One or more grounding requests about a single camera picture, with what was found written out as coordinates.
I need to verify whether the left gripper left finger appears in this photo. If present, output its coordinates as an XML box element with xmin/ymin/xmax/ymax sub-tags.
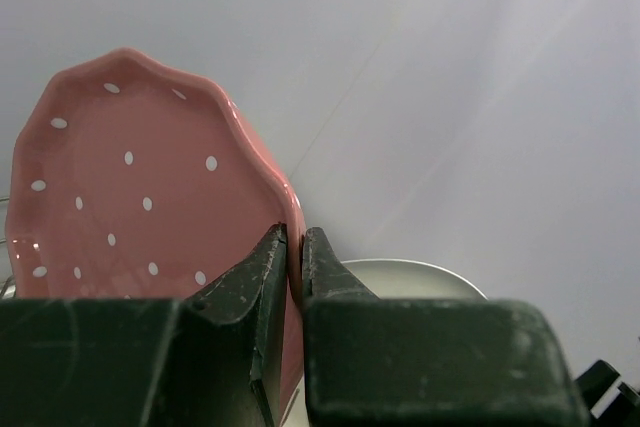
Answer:
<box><xmin>1</xmin><ymin>225</ymin><xmax>287</xmax><ymax>426</ymax></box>

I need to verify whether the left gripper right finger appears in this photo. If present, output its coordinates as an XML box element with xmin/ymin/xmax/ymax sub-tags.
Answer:
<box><xmin>302</xmin><ymin>227</ymin><xmax>590</xmax><ymax>426</ymax></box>

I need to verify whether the white oval plate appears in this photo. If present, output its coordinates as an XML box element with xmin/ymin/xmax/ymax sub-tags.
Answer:
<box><xmin>287</xmin><ymin>258</ymin><xmax>489</xmax><ymax>427</ymax></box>

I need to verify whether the pink dotted round plate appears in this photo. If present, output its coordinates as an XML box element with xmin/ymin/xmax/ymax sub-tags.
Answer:
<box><xmin>5</xmin><ymin>49</ymin><xmax>305</xmax><ymax>425</ymax></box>

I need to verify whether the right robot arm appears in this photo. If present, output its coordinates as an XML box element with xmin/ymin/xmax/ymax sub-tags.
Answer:
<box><xmin>575</xmin><ymin>359</ymin><xmax>639</xmax><ymax>427</ymax></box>

